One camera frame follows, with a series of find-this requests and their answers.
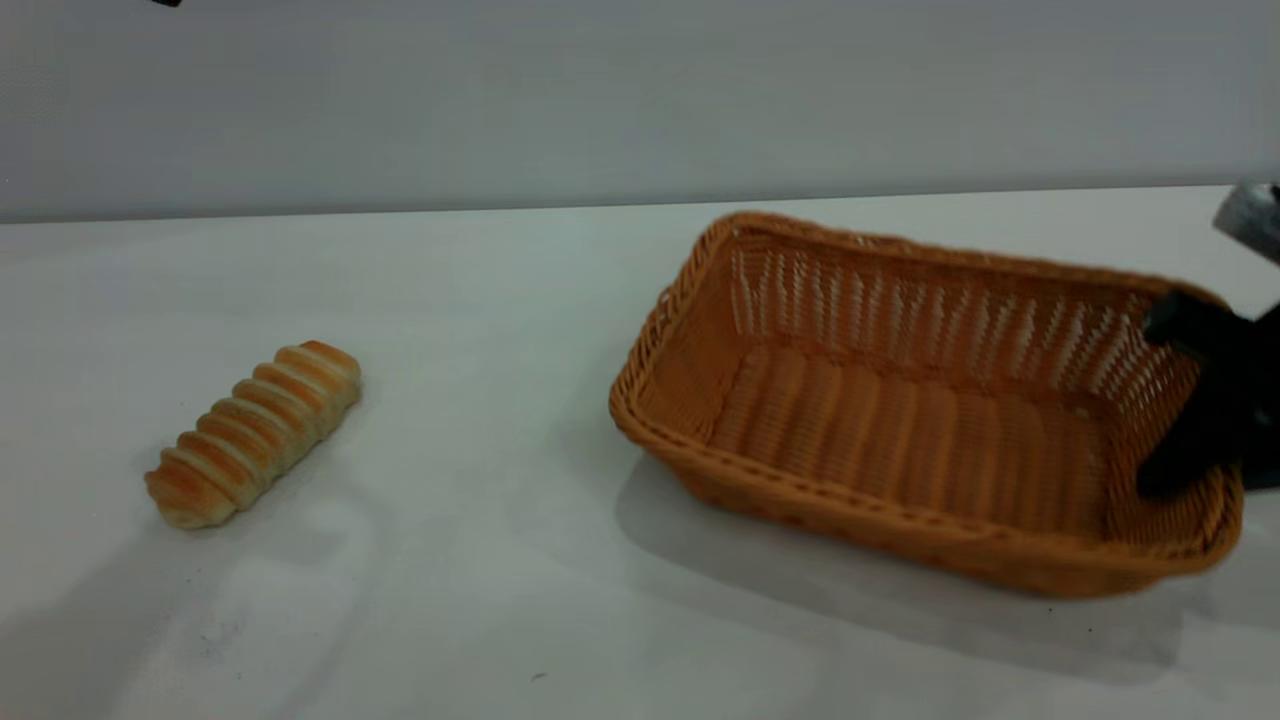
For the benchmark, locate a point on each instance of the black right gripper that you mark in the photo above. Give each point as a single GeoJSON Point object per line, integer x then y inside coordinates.
{"type": "Point", "coordinates": [1263, 400]}

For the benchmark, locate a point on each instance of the orange woven wicker basket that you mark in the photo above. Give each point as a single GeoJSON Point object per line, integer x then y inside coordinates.
{"type": "Point", "coordinates": [880, 430]}

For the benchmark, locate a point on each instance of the long ridged bread loaf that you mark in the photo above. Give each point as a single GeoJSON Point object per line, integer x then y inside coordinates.
{"type": "Point", "coordinates": [250, 435]}

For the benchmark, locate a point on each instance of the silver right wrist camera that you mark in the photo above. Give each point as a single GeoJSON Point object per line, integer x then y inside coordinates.
{"type": "Point", "coordinates": [1252, 218]}

